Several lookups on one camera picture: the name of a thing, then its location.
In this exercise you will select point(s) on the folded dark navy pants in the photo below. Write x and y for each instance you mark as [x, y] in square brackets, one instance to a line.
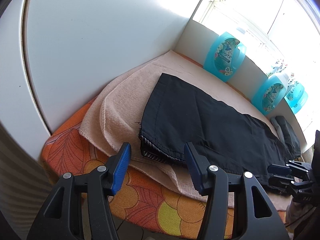
[290, 138]

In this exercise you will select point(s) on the black pants pink waistband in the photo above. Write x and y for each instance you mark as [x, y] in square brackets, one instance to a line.
[178, 112]

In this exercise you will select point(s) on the large blue detergent jug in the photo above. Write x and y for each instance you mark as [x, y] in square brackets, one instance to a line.
[271, 93]

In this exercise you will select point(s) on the orange floral bed sheet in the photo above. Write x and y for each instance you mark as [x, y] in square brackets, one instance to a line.
[155, 196]

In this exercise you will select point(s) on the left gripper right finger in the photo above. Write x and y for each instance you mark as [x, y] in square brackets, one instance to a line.
[255, 216]

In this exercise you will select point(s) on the left tall blue bottle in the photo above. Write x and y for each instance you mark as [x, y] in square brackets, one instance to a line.
[296, 97]

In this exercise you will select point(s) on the folded grey pants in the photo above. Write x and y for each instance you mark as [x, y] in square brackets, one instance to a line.
[278, 129]

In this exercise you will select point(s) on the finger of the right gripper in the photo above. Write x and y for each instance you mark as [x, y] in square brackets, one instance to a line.
[282, 168]
[289, 184]

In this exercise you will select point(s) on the beige towel mat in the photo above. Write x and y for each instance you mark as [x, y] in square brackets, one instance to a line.
[160, 106]

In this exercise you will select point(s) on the small blue detergent jug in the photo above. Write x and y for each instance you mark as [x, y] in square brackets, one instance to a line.
[225, 56]

